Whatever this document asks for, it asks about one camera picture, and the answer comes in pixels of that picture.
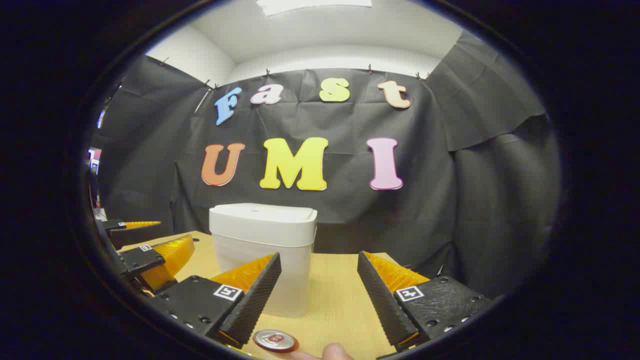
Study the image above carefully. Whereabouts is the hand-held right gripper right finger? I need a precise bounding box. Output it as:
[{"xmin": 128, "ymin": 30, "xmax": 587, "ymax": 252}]
[{"xmin": 357, "ymin": 251, "xmax": 496, "ymax": 353}]

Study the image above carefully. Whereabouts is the wooden desktop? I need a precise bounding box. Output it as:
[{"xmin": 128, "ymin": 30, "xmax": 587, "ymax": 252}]
[{"xmin": 120, "ymin": 230, "xmax": 436, "ymax": 360}]

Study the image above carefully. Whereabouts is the black backdrop cloth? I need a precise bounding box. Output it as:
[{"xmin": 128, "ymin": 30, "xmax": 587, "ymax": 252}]
[{"xmin": 92, "ymin": 30, "xmax": 561, "ymax": 301}]

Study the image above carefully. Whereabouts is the white desktop garbage bin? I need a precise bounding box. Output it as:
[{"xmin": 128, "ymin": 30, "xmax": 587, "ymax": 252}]
[{"xmin": 209, "ymin": 203, "xmax": 318, "ymax": 319}]

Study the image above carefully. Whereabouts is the red pop can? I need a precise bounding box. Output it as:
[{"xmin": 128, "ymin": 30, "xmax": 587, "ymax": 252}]
[{"xmin": 252, "ymin": 329, "xmax": 300, "ymax": 354}]

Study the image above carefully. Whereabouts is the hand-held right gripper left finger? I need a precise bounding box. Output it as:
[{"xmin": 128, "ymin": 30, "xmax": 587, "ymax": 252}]
[{"xmin": 147, "ymin": 252, "xmax": 282, "ymax": 351}]

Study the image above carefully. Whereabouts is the ceiling light panel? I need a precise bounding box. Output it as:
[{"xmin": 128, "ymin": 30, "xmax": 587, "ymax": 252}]
[{"xmin": 256, "ymin": 0, "xmax": 373, "ymax": 17}]

